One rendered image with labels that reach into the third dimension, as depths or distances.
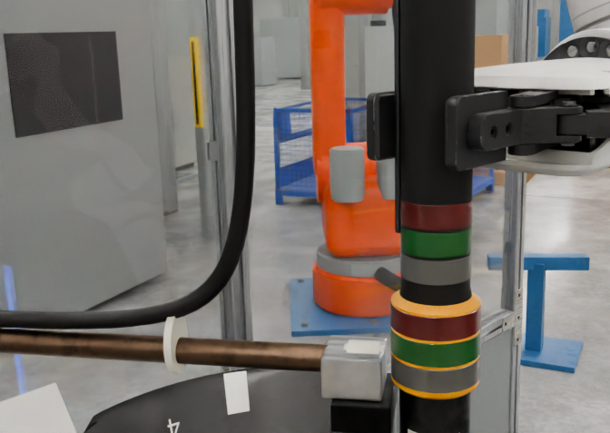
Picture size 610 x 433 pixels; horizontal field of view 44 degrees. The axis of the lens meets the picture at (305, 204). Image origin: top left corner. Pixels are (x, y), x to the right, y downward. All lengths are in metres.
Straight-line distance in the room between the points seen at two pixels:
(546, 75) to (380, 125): 0.09
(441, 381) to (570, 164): 0.12
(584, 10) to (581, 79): 0.17
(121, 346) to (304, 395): 0.20
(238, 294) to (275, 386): 0.65
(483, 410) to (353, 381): 1.55
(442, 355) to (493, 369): 1.55
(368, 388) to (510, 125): 0.14
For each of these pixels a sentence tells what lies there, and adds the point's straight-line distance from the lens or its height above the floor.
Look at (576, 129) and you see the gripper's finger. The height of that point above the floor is 1.63.
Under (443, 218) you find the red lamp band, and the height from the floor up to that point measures 1.59.
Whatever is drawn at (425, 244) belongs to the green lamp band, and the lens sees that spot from 0.35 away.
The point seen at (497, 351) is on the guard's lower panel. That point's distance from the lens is 1.91.
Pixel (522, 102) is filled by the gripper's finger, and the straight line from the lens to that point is 0.36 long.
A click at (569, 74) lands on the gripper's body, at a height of 1.65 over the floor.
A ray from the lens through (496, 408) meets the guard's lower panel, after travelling 1.97.
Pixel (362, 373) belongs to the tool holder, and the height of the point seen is 1.52.
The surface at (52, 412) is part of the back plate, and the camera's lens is 0.76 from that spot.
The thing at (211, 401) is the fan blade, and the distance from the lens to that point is 0.58.
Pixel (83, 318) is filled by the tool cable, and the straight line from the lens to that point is 0.42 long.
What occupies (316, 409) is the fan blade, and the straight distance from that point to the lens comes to 0.57.
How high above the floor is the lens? 1.68
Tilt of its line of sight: 13 degrees down
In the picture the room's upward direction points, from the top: 2 degrees counter-clockwise
